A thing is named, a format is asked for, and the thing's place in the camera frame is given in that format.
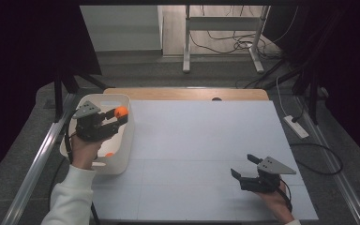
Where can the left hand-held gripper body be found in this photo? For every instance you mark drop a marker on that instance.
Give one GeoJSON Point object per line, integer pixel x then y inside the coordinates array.
{"type": "Point", "coordinates": [90, 128]}

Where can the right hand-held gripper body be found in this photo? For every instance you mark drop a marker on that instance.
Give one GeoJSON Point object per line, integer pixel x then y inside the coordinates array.
{"type": "Point", "coordinates": [262, 183]}

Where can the orange ball with black print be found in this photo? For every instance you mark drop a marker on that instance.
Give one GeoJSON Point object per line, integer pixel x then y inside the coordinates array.
{"type": "Point", "coordinates": [121, 111]}

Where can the white plastic bin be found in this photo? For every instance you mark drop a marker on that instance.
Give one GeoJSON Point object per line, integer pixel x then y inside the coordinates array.
{"type": "Point", "coordinates": [118, 146]}

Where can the plain orange ball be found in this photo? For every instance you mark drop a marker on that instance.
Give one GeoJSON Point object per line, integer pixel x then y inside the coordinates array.
{"type": "Point", "coordinates": [109, 154]}

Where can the person's right hand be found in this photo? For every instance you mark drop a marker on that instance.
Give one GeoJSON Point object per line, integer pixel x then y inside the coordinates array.
{"type": "Point", "coordinates": [278, 203]}

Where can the person's left hand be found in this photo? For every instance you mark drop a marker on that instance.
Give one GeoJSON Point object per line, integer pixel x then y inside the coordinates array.
{"type": "Point", "coordinates": [84, 153]}

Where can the black tripod stand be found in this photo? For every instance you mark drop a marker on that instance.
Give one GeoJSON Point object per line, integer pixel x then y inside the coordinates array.
{"type": "Point", "coordinates": [58, 97]}
{"type": "Point", "coordinates": [312, 100]}

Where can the white power strip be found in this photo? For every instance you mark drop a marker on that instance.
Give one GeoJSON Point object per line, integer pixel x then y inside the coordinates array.
{"type": "Point", "coordinates": [296, 127]}

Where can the wooden table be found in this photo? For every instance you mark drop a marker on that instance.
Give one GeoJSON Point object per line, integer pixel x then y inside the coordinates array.
{"type": "Point", "coordinates": [175, 93]}

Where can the white board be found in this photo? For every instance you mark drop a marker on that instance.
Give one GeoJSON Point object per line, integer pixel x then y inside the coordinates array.
{"type": "Point", "coordinates": [184, 134]}

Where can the white panel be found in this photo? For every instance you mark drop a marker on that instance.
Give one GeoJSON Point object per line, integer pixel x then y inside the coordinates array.
{"type": "Point", "coordinates": [122, 28]}

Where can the black curtain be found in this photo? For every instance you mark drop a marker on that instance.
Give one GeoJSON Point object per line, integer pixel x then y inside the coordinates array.
{"type": "Point", "coordinates": [18, 62]}
{"type": "Point", "coordinates": [350, 62]}

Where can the aluminium rail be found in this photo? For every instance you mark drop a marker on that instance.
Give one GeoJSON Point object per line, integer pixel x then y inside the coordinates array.
{"type": "Point", "coordinates": [34, 168]}
{"type": "Point", "coordinates": [340, 181]}

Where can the white metal desk frame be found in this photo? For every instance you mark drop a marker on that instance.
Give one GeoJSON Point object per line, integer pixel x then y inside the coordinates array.
{"type": "Point", "coordinates": [222, 23]}

